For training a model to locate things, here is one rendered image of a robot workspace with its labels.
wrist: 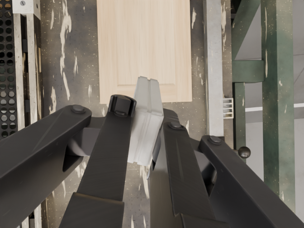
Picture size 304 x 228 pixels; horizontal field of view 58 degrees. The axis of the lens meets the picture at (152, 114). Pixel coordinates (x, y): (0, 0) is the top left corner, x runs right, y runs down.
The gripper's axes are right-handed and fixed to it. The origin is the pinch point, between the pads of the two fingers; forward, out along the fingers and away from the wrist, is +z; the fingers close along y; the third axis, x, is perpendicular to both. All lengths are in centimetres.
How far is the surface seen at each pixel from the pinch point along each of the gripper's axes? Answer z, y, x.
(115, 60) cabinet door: 76, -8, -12
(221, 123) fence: 70, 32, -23
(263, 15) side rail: 91, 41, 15
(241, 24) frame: 114, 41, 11
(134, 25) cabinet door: 81, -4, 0
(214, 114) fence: 71, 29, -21
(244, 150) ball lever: 57, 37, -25
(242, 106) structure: 81, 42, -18
